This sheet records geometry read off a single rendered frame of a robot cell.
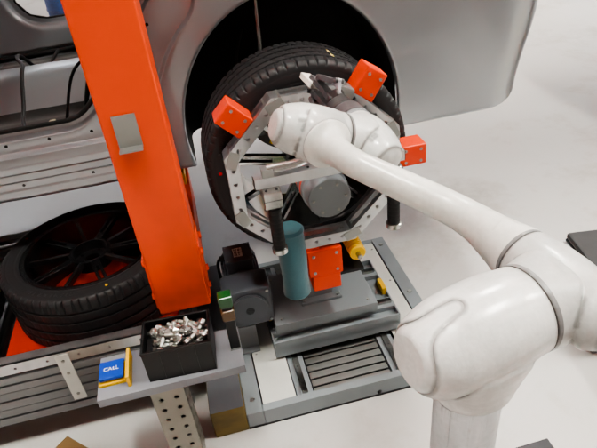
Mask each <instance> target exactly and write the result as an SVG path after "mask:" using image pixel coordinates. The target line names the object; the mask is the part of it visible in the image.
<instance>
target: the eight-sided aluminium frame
mask: <svg viewBox="0 0 597 448"><path fill-rule="evenodd" d="M341 90H343V91H344V94H345V95H346V96H347V97H348V98H349V99H350V100H353V101H356V102H358V103H359V104H360V105H361V106H363V107H364V108H365V109H366V110H367V111H369V112H370V114H373V115H375V116H377V117H378V118H379V119H381V120H382V121H383V122H384V123H385V124H387V125H388V126H389V127H390V128H391V130H392V131H393V132H394V134H395V135H396V137H397V138H398V140H399V141H400V135H401V134H400V125H398V123H396V122H395V120H393V118H392V117H390V115H388V114H387V113H386V112H384V111H383V110H382V109H380V108H379V107H378V106H376V105H375V104H374V103H372V102H369V101H367V100H366V99H364V98H363V97H361V96H359V95H357V94H355V93H354V91H355V89H354V88H353V87H352V86H351V85H350V84H349V83H347V82H346V81H345V82H344V83H343V84H342V85H341ZM309 97H311V94H310V93H307V88H306V84H305V85H300V86H295V87H290V88H285V89H280V90H276V89H275V90H273V91H270V92H266V93H265V95H264V96H263V97H262V98H261V99H260V101H259V103H258V104H257V106H256V107H255V108H254V109H253V110H252V111H251V117H252V119H253V122H252V123H251V125H250V126H249V127H248V129H247V130H246V131H245V133H244V134H243V136H242V137H241V138H240V139H238V138H237V137H235V136H234V137H233V138H232V139H231V140H230V141H229V142H228V143H227V145H226V147H225V148H224V149H223V151H222V155H223V162H224V165H225V169H226V174H227V182H228V186H229V191H230V196H231V200H232V208H233V211H234V215H235V220H236V223H237V224H239V225H240V226H242V227H243V228H247V229H248V230H249V231H251V232H253V233H255V234H257V235H259V236H261V237H263V238H265V239H266V240H268V241H270V242H273V239H272V234H271V228H270V222H269V220H267V219H266V218H264V217H262V216H260V215H259V214H257V213H255V212H253V211H252V210H250V209H248V208H247V206H246V202H245V196H244V191H243V182H242V177H241V172H240V167H239V161H240V160H241V159H242V157H243V156H244V155H245V153H246V152H247V151H248V149H249V148H250V147H251V145H252V144H253V142H254V141H255V140H256V138H257V137H258V136H259V135H260V134H261V133H262V131H263V130H264V129H265V127H266V126H267V124H268V123H269V121H270V118H271V115H272V114H273V113H274V111H275V110H277V109H278V108H279V107H280V106H282V105H284V104H288V103H294V102H304V103H310V102H309V100H308V98H309ZM300 98H303V99H302V100H301V99H300ZM386 204H387V195H384V194H382V193H380V192H378V191H377V190H375V189H372V190H371V192H370V193H369V194H368V195H367V196H366V197H365V198H364V199H363V201H362V202H361V203H360V204H359V205H358V206H357V208H356V209H355V210H354V211H353V212H352V213H351V215H350V216H349V217H348V218H347V219H346V220H345V221H341V222H337V223H332V224H329V225H324V226H320V227H316V228H309V229H304V237H305V242H306V248H307V249H311V248H315V247H319V246H324V245H327V244H335V243H339V242H343V241H349V240H351V239H356V237H358V236H359V235H360V234H361V233H362V231H363V230H364V229H365V228H366V227H367V226H368V224H369V223H370V222H371V221H372V220H373V219H374V218H375V216H376V215H377V214H378V213H379V212H380V211H381V210H382V208H383V207H384V206H385V205H386Z"/></svg>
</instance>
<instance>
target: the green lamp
mask: <svg viewBox="0 0 597 448"><path fill-rule="evenodd" d="M217 298H218V303H219V309H225V308H231V307H233V306H234V305H233V301H232V296H231V292H230V290H225V291H220V292H217Z"/></svg>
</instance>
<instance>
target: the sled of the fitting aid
mask: <svg viewBox="0 0 597 448"><path fill-rule="evenodd" d="M362 264H363V266H364V269H362V270H361V271H362V274H363V276H364V278H365V280H366V282H367V284H368V286H369V287H370V289H371V291H372V293H373V295H374V297H375V299H376V300H377V302H378V310H377V311H373V312H370V313H366V314H361V315H358V316H351V317H348V318H344V319H339V320H336V321H332V322H328V323H325V324H318V325H314V326H310V327H307V328H303V329H299V330H295V331H291V332H285V333H281V334H277V333H276V330H275V325H274V321H273V320H270V321H267V327H268V330H269V333H270V337H271V341H272V343H273V347H274V351H275V356H276V358H277V357H282V356H288V355H292V354H296V353H299V352H303V351H307V350H310V349H314V348H320V347H324V346H328V345H332V344H336V343H340V342H343V341H347V340H353V339H357V338H361V337H364V336H368V335H371V334H375V333H379V332H386V331H390V330H393V329H396V328H397V326H398V325H399V323H400V322H401V313H400V312H399V310H398V308H397V307H396V306H395V304H394V301H393V300H392V298H391V296H390V294H389V293H388V291H387V289H386V286H385V284H384V282H383V281H382V279H381V278H380V277H379V275H378V273H377V271H376V269H375V268H374V267H373V265H372V263H371V261H370V260H364V261H362Z"/></svg>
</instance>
